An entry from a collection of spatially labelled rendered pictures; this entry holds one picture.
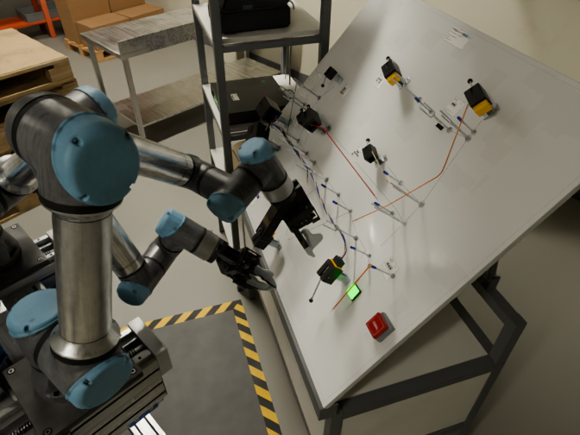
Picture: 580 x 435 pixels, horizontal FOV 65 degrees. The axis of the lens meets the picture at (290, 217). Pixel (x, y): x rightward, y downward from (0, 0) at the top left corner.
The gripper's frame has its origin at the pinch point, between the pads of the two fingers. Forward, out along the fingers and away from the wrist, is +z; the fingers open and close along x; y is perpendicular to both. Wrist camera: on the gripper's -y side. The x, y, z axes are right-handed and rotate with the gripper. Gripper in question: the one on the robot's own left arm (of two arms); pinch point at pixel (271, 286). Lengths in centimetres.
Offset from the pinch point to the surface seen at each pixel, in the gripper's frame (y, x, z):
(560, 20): -21, 264, 120
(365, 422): -8, -20, 50
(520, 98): 53, 58, 21
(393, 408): -3, -13, 55
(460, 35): 37, 86, 9
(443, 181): 33, 39, 21
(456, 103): 36, 62, 15
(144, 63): -377, 283, -112
